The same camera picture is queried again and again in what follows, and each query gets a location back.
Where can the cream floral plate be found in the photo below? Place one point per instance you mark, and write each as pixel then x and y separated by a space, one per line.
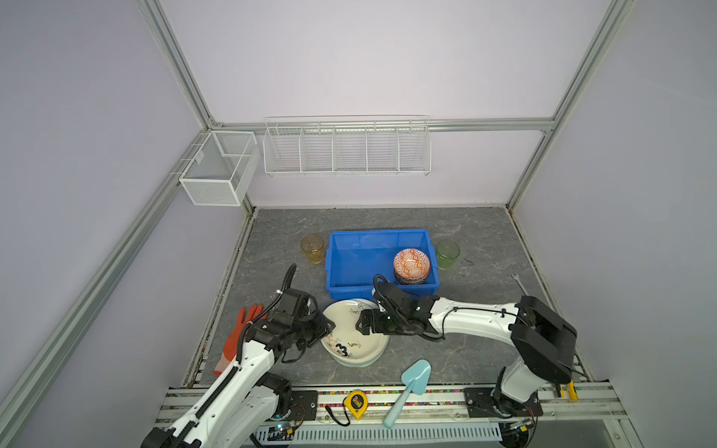
pixel 346 344

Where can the red work glove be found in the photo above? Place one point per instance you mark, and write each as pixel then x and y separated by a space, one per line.
pixel 245 316

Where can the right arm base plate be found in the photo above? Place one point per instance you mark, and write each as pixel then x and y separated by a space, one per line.
pixel 483 401

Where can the teal plastic shovel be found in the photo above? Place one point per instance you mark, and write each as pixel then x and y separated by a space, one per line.
pixel 415 379

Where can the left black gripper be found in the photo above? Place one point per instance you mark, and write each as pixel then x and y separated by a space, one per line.
pixel 322 328

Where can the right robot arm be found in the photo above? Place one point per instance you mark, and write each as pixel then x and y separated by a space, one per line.
pixel 545 341

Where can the white wire rack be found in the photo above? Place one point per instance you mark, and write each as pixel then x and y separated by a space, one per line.
pixel 347 145

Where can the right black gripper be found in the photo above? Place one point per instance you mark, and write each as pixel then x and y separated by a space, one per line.
pixel 374 327

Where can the white mesh basket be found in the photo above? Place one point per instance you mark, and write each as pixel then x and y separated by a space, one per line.
pixel 220 171

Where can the blue plastic bin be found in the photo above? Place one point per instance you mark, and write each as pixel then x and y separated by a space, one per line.
pixel 354 258

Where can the green glass cup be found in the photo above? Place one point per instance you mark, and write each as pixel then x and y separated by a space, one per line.
pixel 447 253

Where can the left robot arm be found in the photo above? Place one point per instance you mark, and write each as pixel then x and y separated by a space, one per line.
pixel 246 394

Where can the yellow tape measure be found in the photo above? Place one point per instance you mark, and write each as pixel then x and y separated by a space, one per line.
pixel 356 403

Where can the green rimmed bottom plate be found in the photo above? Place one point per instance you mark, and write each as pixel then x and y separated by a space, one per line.
pixel 355 357

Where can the metal wrench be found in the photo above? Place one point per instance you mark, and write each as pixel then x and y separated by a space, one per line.
pixel 520 284

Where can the orange patterned bowl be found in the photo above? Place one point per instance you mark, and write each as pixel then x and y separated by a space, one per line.
pixel 411 266

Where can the amber glass cup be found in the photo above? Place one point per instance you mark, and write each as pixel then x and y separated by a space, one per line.
pixel 313 247

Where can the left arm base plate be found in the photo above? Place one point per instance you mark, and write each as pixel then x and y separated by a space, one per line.
pixel 301 406

